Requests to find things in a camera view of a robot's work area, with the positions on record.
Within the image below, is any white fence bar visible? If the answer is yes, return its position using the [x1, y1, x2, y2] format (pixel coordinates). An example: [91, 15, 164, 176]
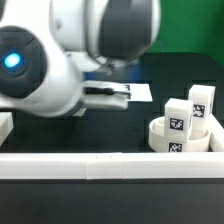
[0, 112, 14, 146]
[207, 114, 224, 152]
[0, 152, 224, 180]

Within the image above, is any white round stool seat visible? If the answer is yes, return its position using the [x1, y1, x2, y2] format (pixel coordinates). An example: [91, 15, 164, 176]
[148, 117, 211, 153]

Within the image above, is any white left fence bar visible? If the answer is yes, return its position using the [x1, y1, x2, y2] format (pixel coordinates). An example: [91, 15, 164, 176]
[0, 112, 14, 146]

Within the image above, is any white right fence bar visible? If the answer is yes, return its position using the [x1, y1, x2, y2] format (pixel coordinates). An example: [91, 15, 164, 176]
[207, 114, 224, 152]

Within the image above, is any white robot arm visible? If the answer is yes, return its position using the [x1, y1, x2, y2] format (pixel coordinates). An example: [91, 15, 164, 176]
[0, 0, 161, 117]

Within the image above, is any white front fence bar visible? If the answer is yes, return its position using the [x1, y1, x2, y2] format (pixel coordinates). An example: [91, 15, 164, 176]
[0, 152, 224, 180]

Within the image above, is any white marker sheet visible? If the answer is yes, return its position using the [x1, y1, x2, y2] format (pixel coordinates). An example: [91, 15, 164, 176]
[124, 83, 153, 102]

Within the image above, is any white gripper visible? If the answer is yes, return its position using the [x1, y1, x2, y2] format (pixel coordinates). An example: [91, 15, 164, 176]
[83, 80, 131, 110]

